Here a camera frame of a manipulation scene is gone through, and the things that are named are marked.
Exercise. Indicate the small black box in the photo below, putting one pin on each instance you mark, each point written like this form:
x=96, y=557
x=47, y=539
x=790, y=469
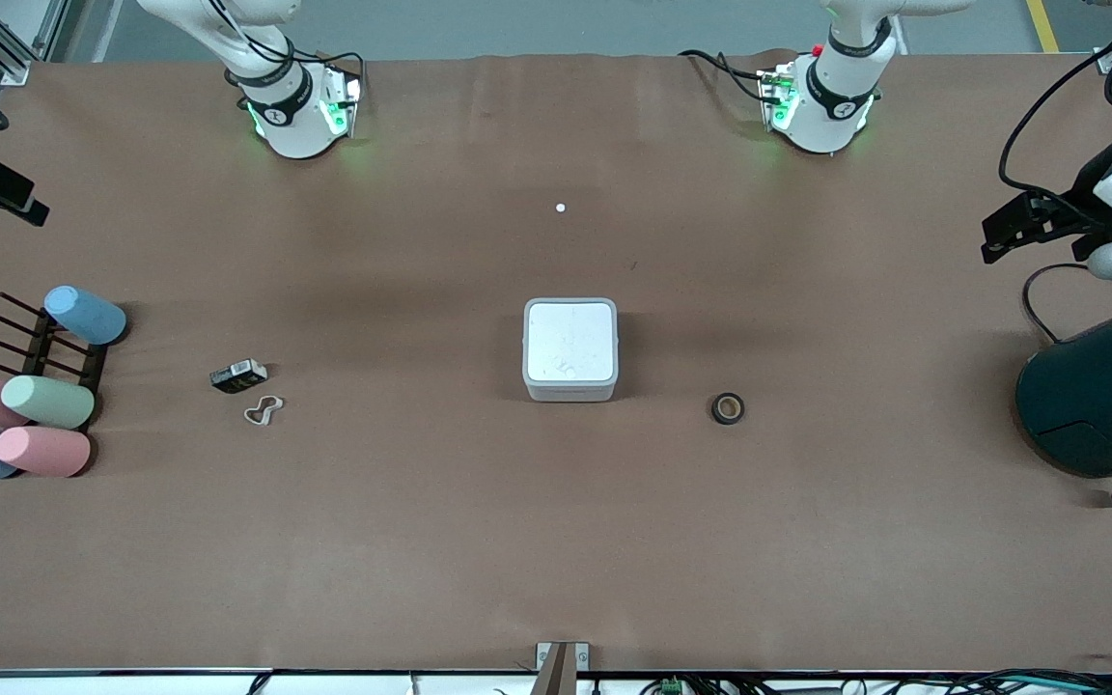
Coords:
x=237, y=376

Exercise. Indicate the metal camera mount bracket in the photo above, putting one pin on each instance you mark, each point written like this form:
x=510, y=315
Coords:
x=561, y=666

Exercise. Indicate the black cup rack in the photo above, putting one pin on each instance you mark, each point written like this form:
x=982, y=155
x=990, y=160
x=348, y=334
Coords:
x=40, y=347

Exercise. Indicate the white rubber band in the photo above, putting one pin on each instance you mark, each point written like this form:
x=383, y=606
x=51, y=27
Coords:
x=252, y=416

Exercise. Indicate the dark teal round appliance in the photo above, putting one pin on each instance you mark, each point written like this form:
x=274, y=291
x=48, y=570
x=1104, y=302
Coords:
x=1101, y=396

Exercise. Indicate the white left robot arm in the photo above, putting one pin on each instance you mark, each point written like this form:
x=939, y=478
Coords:
x=831, y=106

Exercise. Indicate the black tape roll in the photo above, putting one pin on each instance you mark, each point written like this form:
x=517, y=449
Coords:
x=728, y=408

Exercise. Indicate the white square lidded bin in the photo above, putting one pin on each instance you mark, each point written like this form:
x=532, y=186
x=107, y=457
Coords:
x=570, y=347

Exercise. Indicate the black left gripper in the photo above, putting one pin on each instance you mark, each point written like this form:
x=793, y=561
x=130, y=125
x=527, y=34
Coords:
x=1083, y=193

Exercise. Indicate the green cup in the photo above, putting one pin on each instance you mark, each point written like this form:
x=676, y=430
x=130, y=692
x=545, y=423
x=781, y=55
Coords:
x=49, y=402

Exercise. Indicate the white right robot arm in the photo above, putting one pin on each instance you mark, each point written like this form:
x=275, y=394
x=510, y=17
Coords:
x=295, y=125

